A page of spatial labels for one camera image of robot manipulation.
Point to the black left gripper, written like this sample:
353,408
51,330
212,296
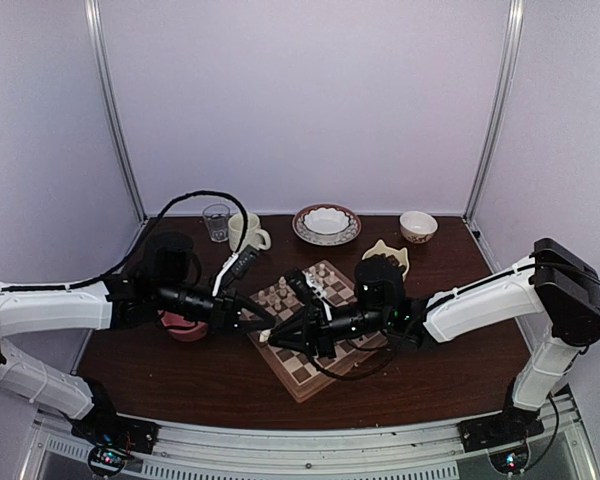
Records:
220,316

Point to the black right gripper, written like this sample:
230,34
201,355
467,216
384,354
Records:
322,340

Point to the white knight chess piece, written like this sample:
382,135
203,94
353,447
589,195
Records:
262,298

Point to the white bishop chess piece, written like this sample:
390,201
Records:
272,294

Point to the white king chess piece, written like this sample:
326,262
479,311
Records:
282,287

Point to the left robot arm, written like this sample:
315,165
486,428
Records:
156,285

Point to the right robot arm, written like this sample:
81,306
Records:
551,280

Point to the wooden chess board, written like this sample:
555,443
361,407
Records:
293,369

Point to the pink cat-ear bowl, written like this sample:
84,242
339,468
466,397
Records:
183,330

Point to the cream ribbed mug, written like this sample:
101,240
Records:
256,236

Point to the clear drinking glass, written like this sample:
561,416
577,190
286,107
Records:
216,218

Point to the patterned ceramic plate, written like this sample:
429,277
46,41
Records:
341,238

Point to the white scalloped bowl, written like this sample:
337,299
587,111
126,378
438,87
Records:
326,221

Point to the cream cat-ear bowl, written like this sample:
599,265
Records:
398,257

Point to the small white floral bowl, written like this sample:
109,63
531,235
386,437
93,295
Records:
417,227

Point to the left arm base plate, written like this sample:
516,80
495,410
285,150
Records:
130,435

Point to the aluminium front rail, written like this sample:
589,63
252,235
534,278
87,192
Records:
431,450

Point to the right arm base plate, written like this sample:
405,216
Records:
498,429

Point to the left aluminium frame post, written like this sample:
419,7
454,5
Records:
96,32

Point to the aluminium frame post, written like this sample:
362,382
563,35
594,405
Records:
506,72
96,32

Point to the right aluminium frame post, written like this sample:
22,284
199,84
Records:
506,72

